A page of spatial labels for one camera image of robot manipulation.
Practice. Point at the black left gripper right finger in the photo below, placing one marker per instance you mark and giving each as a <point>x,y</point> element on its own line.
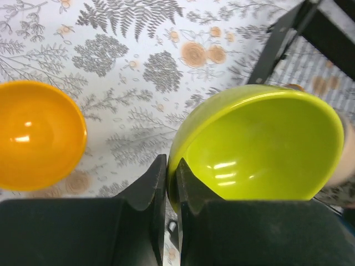
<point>214,231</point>

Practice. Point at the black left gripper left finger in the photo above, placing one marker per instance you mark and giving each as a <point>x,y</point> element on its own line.
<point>127,229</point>

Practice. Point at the orange plastic bowl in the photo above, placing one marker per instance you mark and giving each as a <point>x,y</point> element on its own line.
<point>43,135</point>

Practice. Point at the lime green bowl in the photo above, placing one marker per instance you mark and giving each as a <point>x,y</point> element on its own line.
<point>259,142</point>

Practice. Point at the black wire dish rack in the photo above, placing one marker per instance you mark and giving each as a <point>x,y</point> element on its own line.
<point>306,41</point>

